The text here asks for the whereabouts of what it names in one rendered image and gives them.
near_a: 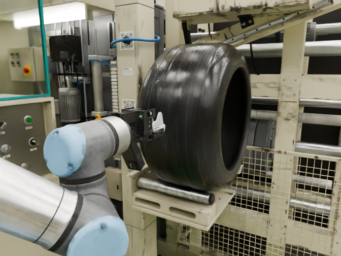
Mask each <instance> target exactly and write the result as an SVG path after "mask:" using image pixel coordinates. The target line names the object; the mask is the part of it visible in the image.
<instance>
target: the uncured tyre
mask: <svg viewBox="0 0 341 256"><path fill-rule="evenodd" d="M251 104H252V92H251V78H250V72H249V68H248V64H247V62H246V59H245V58H244V56H243V55H242V54H241V53H240V52H239V51H238V50H237V49H236V48H235V47H234V46H232V45H230V44H226V43H221V42H219V43H200V44H181V45H176V46H173V47H171V48H168V49H166V50H165V51H164V52H162V53H161V54H160V55H159V56H158V58H157V59H156V60H155V62H154V63H153V65H152V66H151V68H150V69H149V71H148V72H147V74H146V76H145V79H144V81H143V84H142V87H141V91H140V95H139V99H138V106H137V108H142V110H144V111H145V110H150V109H155V117H153V120H154V121H156V119H157V115H158V113H159V112H161V113H162V118H163V124H165V130H164V133H163V135H162V136H161V137H158V138H155V139H153V140H151V141H147V142H139V146H140V149H141V152H142V155H143V157H144V159H145V161H146V163H147V165H148V167H149V169H150V170H151V172H152V173H153V174H154V175H155V176H156V177H158V178H159V179H161V180H163V181H164V182H167V183H170V184H175V185H179V186H184V187H188V188H192V189H197V190H202V191H206V192H210V191H219V190H220V189H222V188H224V187H225V186H227V185H228V184H230V183H231V182H232V181H233V180H234V178H235V177H236V175H237V173H238V171H239V169H240V167H241V164H242V161H243V158H244V154H245V150H246V146H247V141H248V135H249V129H250V120H251Z"/></svg>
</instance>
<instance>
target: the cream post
mask: <svg viewBox="0 0 341 256"><path fill-rule="evenodd" d="M115 21H116V39H117V40H118V39H120V32H126V31H133V37H134V38H142V39H154V0H115ZM116 46H117V72H118V98H119V112H121V109H122V99H129V100H135V108H137V106H138V99H139V95H140V91H141V87H142V84H143V81H144V79H145V76H146V74H147V72H148V71H149V69H150V68H151V66H152V65H153V63H154V62H155V48H154V42H142V41H134V49H133V50H120V42H119V43H116ZM123 68H132V75H123ZM132 171H134V170H132V169H128V167H127V165H126V163H125V161H124V159H123V156H122V154H121V174H122V200H123V221H124V223H125V225H126V229H127V233H128V237H129V244H128V249H127V252H126V254H125V256H157V220H156V216H155V215H152V214H148V213H145V212H141V211H138V210H135V209H132V205H133V204H132V196H129V195H128V194H127V184H126V175H127V174H129V173H130V172H132Z"/></svg>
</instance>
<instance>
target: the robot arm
mask: <svg viewBox="0 0 341 256"><path fill-rule="evenodd" d="M151 111H152V112H151ZM153 117H155V109H150V110H145V111H144V110H142V108H134V107H130V108H125V109H121V112H112V113H111V116H110V117H105V118H101V119H97V120H92V121H88V122H83V123H78V124H68V125H66V126H64V127H61V128H58V129H55V130H53V131H52V132H51V133H50V134H49V135H48V136H47V138H46V140H45V143H44V159H45V161H46V163H47V167H48V168H49V170H50V171H51V172H52V173H53V174H54V175H56V176H58V177H59V183H60V186H59V185H57V184H55V183H53V182H51V181H49V180H47V179H45V178H43V177H41V176H39V175H36V174H34V173H32V172H30V171H28V170H26V169H24V168H22V167H20V166H18V165H16V164H13V163H11V162H9V161H7V160H5V159H3V158H1V157H0V231H1V232H4V233H7V234H9V235H12V236H15V237H18V238H20V239H23V240H26V241H29V242H31V243H34V244H37V245H39V246H41V247H42V248H43V249H45V250H48V251H51V252H53V253H56V254H59V255H62V256H125V254H126V252H127V249H128V244H129V237H128V233H127V229H126V225H125V223H124V221H123V220H122V219H121V218H120V216H119V215H118V213H117V211H116V209H115V207H114V205H113V203H112V201H111V200H110V198H109V196H108V191H107V182H106V172H105V162H104V161H105V160H107V159H109V158H112V157H114V156H117V155H119V154H122V156H123V159H124V161H125V163H126V165H127V167H128V169H132V170H137V171H141V170H142V168H143V167H144V165H145V162H144V160H143V157H142V155H141V152H140V150H139V147H138V145H137V143H139V142H147V141H151V140H153V139H155V138H158V137H161V136H162V135H163V133H164V130H165V124H163V118H162V113H161V112H159V113H158V115H157V119H156V121H154V120H153Z"/></svg>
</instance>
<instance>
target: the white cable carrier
mask: <svg viewBox="0 0 341 256"><path fill-rule="evenodd" d="M111 63H117V61H111ZM111 67H114V68H111V74H114V75H111V78H112V79H111V81H114V82H112V88H113V89H112V91H114V92H112V95H113V96H112V98H113V99H112V102H113V105H115V106H113V112H119V99H118V89H117V88H118V82H117V81H118V79H117V77H118V75H116V74H118V72H117V68H116V67H117V66H111ZM115 159H116V160H119V161H120V160H121V159H120V158H116V157H115Z"/></svg>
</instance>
